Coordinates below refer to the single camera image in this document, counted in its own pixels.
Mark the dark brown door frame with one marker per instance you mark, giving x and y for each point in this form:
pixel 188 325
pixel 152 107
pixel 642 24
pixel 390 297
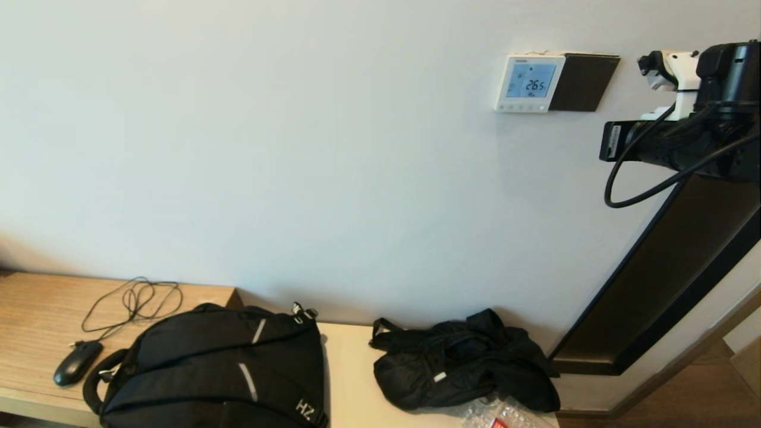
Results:
pixel 666 285

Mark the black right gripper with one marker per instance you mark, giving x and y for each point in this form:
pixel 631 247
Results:
pixel 731 77

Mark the white low cabinet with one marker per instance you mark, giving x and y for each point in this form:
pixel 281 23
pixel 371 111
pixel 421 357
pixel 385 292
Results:
pixel 351 380

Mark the black backpack with grey stripes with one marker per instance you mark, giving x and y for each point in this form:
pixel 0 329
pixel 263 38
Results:
pixel 208 356

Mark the clear plastic bottle red label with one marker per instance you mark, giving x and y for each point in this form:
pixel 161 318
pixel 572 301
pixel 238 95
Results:
pixel 505 416

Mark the crumpled black soft bag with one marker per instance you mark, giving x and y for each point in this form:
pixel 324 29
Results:
pixel 464 368

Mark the black wall switch panel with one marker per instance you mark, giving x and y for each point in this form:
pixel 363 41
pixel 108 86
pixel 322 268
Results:
pixel 585 83

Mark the white wall thermostat blue display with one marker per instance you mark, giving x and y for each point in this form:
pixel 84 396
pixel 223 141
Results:
pixel 529 80

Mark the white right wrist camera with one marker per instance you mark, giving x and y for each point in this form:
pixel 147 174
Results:
pixel 678 65

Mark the black computer mouse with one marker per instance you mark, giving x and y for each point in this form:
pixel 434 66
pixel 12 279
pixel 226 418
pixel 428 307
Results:
pixel 76 364

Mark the light wooden desk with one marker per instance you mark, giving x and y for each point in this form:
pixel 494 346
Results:
pixel 35 315

